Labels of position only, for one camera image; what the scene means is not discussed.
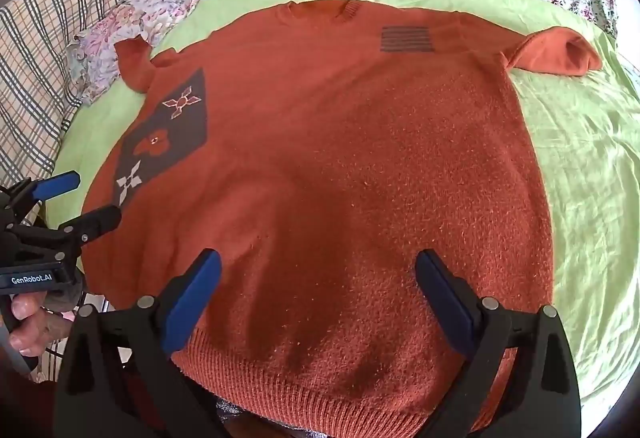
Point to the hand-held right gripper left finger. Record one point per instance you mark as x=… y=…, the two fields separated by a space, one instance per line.
x=192 y=300

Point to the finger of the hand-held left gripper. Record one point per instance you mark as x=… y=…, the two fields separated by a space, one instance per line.
x=97 y=220
x=55 y=184

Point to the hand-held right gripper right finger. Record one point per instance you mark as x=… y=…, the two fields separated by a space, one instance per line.
x=447 y=300

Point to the orange knit sweater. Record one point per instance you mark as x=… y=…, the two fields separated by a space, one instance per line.
x=325 y=198

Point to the person's left hand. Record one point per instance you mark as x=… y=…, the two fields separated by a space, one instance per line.
x=35 y=325

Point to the plaid blanket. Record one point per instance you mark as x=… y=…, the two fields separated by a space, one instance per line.
x=55 y=42

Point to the pink floral pillow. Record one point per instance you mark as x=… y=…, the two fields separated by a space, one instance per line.
x=125 y=37

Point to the green bed sheet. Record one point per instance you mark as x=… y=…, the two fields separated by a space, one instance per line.
x=575 y=167

